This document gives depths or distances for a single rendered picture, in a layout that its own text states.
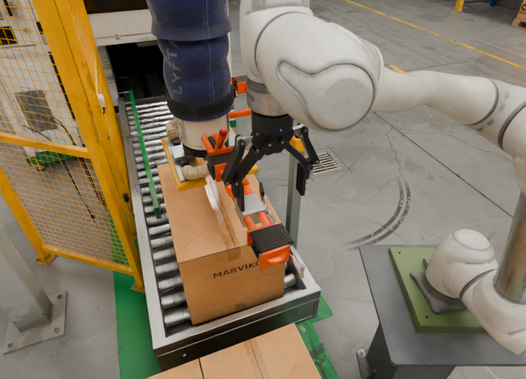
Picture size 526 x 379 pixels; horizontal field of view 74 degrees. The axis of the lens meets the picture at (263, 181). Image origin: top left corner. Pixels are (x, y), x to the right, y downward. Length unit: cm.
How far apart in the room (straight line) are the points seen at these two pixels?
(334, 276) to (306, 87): 209
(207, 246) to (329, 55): 99
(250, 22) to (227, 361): 123
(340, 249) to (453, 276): 134
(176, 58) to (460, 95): 73
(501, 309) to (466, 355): 29
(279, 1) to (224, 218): 97
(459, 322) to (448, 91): 88
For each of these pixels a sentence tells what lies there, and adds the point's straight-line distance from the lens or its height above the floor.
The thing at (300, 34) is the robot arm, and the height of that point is 178.
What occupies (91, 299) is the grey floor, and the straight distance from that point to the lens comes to 249.
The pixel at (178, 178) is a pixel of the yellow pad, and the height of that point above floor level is 116.
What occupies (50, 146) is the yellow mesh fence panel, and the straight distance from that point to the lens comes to 193.
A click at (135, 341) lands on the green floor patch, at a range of 224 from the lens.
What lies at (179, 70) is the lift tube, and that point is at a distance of 111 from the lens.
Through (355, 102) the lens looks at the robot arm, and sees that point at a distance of 38.
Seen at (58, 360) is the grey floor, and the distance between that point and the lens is 234.
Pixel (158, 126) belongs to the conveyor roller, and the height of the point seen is 52.
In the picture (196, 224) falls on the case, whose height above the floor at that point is 95.
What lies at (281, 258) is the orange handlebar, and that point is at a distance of 79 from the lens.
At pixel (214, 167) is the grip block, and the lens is 103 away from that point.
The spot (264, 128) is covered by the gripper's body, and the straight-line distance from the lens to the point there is 61.
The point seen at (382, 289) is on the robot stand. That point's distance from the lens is 146.
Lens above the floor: 189
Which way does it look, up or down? 38 degrees down
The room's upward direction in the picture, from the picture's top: straight up
